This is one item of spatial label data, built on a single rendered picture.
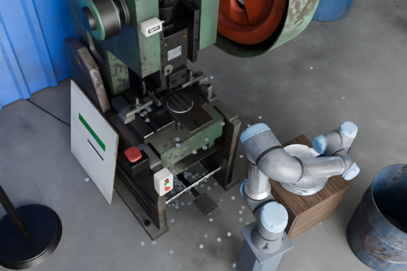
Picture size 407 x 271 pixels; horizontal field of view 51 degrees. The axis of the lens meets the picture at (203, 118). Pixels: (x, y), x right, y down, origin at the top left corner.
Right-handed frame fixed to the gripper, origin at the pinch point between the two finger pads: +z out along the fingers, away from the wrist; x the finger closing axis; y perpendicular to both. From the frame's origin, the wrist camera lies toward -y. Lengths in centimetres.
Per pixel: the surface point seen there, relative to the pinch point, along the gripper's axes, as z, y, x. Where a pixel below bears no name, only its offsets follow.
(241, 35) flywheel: -49, -25, 55
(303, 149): 17.3, 6.8, 25.5
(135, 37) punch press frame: -70, -76, 43
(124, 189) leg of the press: 53, -91, 56
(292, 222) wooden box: 28.9, -15.0, -7.5
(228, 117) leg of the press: -8, -34, 42
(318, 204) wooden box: 22.1, -0.2, -5.1
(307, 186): 17.2, -2.6, 3.7
